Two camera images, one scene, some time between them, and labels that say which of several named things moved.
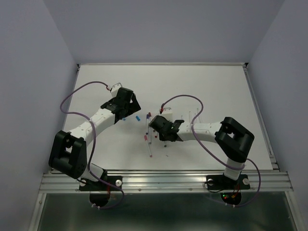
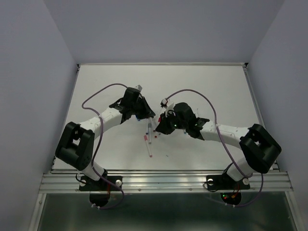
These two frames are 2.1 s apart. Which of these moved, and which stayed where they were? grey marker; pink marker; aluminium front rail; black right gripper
Moved: black right gripper
Stayed: grey marker; aluminium front rail; pink marker
